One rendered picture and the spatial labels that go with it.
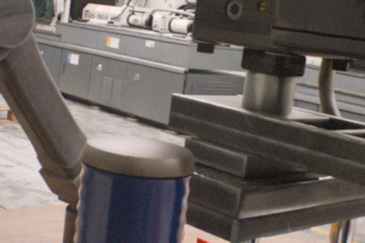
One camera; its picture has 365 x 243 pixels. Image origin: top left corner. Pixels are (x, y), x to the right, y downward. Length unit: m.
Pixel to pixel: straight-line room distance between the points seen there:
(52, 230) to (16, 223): 0.06
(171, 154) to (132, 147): 0.01
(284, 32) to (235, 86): 7.47
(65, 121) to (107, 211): 0.64
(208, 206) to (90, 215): 0.24
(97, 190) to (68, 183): 0.66
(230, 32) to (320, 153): 0.11
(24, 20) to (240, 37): 0.34
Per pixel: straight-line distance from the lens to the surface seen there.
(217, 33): 0.50
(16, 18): 0.77
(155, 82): 7.78
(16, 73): 0.80
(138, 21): 8.42
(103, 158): 0.23
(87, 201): 0.24
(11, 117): 7.20
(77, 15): 9.58
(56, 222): 1.14
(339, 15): 0.42
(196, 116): 0.52
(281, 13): 0.44
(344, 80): 6.04
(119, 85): 8.31
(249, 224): 0.46
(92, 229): 0.24
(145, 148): 0.24
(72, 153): 0.88
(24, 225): 1.12
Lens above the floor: 1.24
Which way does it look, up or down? 8 degrees down
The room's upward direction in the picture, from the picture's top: 7 degrees clockwise
